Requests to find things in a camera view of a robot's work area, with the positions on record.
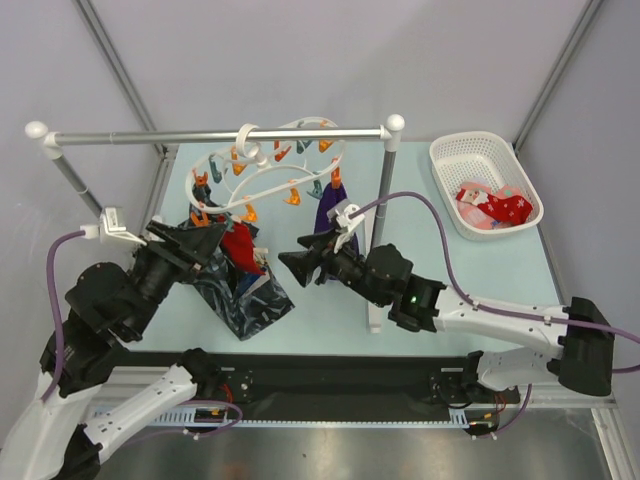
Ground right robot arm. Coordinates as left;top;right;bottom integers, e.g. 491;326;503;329
278;231;615;401

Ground white silver clothes rack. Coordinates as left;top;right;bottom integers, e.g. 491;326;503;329
24;113;406;335

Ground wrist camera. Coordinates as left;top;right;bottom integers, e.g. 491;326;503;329
327;199;366;254
80;206;147;246

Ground white plastic basket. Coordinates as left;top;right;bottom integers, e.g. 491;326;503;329
429;131;544;241

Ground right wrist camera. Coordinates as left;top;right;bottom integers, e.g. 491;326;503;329
327;199;366;254

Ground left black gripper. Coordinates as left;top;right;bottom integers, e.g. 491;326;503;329
127;217;230;335

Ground dark patterned shorts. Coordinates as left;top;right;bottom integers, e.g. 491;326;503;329
180;206;295;341

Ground pink sock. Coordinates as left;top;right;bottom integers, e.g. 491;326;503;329
458;185;526;232

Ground purple cloth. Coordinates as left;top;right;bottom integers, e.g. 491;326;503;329
310;183;350;252

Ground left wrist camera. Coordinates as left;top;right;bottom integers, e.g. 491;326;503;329
80;206;147;246

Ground red sock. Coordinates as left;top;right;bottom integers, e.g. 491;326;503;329
220;223;264;276

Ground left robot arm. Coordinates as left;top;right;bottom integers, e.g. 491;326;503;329
1;221;225;479

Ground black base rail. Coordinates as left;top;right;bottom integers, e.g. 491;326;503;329
209;353;476;422

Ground santa christmas sock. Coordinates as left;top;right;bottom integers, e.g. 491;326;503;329
454;181;533;226

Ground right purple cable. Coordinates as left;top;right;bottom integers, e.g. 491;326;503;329
349;191;640;441

